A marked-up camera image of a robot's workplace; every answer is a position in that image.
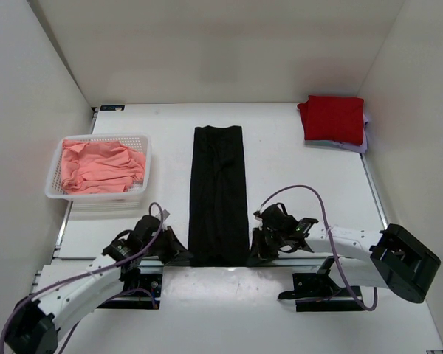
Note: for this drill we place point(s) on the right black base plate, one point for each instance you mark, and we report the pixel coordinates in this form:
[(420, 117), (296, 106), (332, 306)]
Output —
[(317, 292)]

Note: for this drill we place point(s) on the black t shirt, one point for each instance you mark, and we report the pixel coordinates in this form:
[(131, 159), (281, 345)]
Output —
[(218, 222)]

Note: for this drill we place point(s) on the lavender folded t shirt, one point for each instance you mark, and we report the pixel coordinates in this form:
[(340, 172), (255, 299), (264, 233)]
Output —
[(360, 149)]

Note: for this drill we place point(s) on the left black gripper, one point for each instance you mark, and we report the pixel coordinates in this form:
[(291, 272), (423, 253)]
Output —
[(179, 251)]

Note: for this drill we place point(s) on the white front board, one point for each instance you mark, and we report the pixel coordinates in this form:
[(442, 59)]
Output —
[(216, 310)]

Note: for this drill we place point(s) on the red folded t shirt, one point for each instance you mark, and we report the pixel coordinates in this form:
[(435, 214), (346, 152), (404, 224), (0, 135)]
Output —
[(337, 119)]

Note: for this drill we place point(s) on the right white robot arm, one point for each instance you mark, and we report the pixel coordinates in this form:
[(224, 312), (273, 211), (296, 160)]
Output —
[(391, 258)]

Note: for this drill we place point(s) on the small dark label sticker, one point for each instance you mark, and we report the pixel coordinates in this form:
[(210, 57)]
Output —
[(112, 108)]

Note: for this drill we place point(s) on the aluminium rail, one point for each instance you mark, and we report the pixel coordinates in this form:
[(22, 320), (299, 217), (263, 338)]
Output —
[(290, 262)]

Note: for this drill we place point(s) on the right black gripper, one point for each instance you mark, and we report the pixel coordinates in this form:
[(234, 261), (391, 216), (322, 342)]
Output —
[(258, 254)]

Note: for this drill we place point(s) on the pink t shirt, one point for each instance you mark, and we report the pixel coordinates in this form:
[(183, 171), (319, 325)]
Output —
[(100, 167)]

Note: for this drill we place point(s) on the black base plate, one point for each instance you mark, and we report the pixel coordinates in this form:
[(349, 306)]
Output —
[(317, 292), (140, 292)]

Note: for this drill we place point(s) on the white plastic basket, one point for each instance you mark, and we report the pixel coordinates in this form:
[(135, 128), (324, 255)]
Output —
[(109, 202)]

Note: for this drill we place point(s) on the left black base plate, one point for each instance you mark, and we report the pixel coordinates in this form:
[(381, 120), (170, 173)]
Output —
[(140, 292)]

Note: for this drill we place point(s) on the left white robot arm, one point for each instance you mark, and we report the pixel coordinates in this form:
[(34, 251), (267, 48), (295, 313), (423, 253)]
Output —
[(39, 321)]

